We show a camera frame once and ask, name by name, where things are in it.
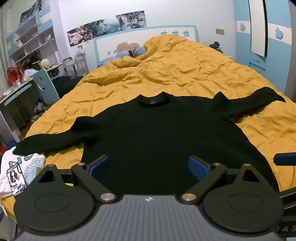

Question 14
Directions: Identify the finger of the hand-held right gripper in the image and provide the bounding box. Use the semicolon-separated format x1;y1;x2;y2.
273;152;296;166

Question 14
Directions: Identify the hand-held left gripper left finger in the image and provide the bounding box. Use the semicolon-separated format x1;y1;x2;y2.
35;155;116;203

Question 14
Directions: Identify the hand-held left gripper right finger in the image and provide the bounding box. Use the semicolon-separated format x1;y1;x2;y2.
181;155;263;204

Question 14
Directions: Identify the black sweater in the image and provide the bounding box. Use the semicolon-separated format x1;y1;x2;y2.
13;87;287;197

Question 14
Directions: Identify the dark clothes pile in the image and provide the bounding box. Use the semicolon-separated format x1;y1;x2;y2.
52;75;84;99

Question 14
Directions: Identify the dark clothes bundle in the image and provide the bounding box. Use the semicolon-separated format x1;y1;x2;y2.
208;41;224;53

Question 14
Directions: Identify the smartphone with picture case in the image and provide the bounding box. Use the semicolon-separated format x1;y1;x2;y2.
6;162;27;196

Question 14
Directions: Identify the white printed t-shirt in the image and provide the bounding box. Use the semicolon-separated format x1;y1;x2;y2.
0;148;47;200

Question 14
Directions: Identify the light blue chair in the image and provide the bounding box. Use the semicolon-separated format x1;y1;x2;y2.
32;68;60;105

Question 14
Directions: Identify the yellow quilted blanket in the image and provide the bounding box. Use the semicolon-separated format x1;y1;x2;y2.
0;34;296;210

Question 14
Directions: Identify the blue and white wardrobe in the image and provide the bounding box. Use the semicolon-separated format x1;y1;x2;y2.
233;0;296;99

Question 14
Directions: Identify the cluttered desk with blue trim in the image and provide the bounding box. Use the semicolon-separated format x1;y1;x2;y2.
0;62;63;142

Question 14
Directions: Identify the white plastic bag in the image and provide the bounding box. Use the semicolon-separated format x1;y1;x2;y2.
24;68;38;80

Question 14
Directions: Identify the blue grey pillow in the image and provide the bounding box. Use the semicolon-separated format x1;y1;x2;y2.
132;46;149;57

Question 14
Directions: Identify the red bag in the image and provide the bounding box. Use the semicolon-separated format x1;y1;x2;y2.
6;66;25;85

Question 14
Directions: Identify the white and blue bed headboard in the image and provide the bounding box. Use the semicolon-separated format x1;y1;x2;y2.
94;24;198;67

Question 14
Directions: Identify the wardrobe mirror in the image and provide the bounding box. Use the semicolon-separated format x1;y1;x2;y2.
248;0;269;57

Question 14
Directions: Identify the white and blue bookshelf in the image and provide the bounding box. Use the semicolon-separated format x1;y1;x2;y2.
6;6;59;68

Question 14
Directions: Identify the illustrated poster above bookshelf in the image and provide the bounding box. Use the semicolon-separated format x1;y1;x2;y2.
18;0;49;26

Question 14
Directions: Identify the long illustrated wall poster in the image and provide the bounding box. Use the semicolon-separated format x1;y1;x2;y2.
67;10;147;47

